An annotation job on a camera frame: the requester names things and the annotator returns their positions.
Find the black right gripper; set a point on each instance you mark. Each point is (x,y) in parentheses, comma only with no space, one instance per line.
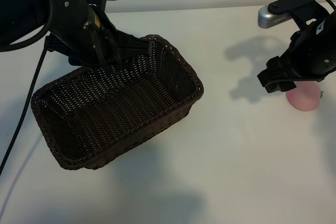
(302,61)

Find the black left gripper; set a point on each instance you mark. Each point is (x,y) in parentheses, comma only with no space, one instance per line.
(78,48)

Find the pink peach with green leaf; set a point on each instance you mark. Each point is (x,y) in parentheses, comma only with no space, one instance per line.
(304,98)

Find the dark brown woven basket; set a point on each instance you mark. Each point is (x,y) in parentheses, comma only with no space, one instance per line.
(118,108)

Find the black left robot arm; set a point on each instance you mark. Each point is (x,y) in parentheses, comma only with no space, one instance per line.
(18,6)

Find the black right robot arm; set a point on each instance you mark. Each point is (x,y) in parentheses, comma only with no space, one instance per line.
(332,45)

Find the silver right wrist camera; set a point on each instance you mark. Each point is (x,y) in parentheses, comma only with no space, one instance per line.
(267,18)

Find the black right camera bracket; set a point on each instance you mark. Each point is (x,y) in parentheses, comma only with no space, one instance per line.
(294,1)

